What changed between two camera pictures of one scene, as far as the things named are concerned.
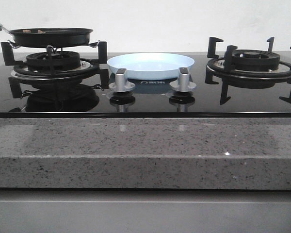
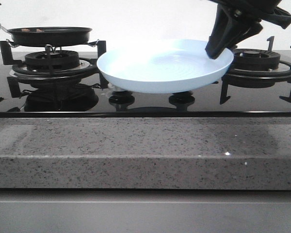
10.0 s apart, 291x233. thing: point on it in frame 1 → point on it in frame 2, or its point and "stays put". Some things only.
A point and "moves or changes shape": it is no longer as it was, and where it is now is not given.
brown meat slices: [28, 31] stays put
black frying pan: [47, 37] stays put
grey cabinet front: [142, 210] stays put
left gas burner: [65, 65] stays put
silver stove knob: [183, 83] → [184, 93]
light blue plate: [150, 66] moves or changes shape
